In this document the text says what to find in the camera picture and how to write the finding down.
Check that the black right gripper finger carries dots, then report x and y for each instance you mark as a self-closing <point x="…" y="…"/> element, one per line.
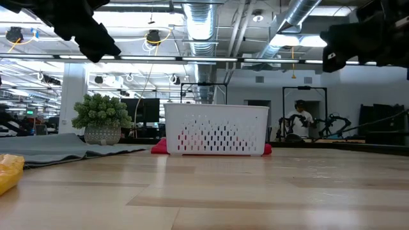
<point x="348" y="41"/>
<point x="332" y="60"/>

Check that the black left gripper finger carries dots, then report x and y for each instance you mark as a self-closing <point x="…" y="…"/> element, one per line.
<point x="102" y="41"/>
<point x="87" y="48"/>

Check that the yellow elongated toy vegetable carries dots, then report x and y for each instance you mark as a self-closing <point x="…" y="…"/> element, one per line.
<point x="9" y="174"/>

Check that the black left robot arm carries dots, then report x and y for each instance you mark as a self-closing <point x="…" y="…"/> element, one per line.
<point x="12" y="4"/>

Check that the white pillar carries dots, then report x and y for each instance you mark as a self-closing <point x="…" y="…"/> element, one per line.
<point x="73" y="105"/>

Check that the black background robot arms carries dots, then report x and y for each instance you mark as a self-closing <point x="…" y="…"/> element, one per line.
<point x="335" y="123"/>

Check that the green plant in patterned pot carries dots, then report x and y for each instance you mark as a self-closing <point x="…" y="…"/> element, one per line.
<point x="100" y="111"/>

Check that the person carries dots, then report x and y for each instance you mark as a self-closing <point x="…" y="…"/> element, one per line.
<point x="300" y="123"/>

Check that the black cabinet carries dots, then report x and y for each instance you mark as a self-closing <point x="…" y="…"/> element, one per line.
<point x="381" y="118"/>

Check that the black background monitors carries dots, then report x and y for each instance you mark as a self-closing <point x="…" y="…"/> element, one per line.
<point x="140" y="110"/>

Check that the green exit sign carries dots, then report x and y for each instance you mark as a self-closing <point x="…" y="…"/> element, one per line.
<point x="30" y="111"/>

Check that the white ceiling sensor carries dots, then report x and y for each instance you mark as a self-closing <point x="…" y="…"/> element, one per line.
<point x="257" y="18"/>

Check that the white perforated plastic basket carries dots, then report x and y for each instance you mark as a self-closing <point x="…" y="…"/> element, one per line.
<point x="179" y="111"/>

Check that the grey cloth mat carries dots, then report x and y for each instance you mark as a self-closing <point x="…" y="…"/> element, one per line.
<point x="48" y="147"/>

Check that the long LED light bar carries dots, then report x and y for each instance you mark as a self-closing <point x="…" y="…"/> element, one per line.
<point x="207" y="59"/>

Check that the red cloth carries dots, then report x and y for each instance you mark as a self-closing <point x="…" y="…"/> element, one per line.
<point x="159" y="148"/>

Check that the black background station frame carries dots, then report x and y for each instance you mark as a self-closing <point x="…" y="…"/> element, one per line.
<point x="304" y="87"/>

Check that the slim silver ventilation duct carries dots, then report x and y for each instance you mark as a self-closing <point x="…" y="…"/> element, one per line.
<point x="297" y="12"/>

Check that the wide silver ventilation duct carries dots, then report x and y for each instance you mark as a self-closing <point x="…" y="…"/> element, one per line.
<point x="201" y="38"/>

